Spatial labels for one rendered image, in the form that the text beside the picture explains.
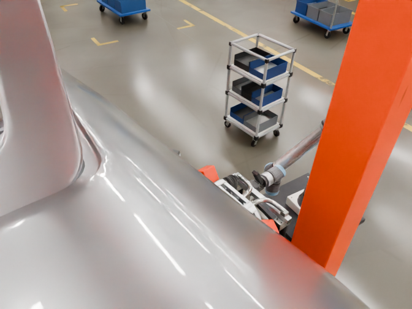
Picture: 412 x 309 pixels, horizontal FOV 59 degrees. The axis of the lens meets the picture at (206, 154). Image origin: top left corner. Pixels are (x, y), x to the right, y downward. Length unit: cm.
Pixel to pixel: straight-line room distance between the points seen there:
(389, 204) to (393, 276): 76
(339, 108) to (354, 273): 210
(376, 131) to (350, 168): 15
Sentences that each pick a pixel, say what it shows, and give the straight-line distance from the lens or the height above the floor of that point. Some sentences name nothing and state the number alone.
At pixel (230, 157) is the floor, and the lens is 369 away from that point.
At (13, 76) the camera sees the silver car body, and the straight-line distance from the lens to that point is 67.
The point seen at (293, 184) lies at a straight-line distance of 307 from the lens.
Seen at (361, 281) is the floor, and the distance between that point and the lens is 302.
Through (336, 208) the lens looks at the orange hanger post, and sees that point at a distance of 124.
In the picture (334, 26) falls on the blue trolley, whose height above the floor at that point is 20.
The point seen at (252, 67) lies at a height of 80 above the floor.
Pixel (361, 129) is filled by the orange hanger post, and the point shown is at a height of 182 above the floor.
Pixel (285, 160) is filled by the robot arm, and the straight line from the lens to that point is 243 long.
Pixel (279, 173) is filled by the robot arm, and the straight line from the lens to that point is 232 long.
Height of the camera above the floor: 237
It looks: 40 degrees down
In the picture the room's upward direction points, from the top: 2 degrees clockwise
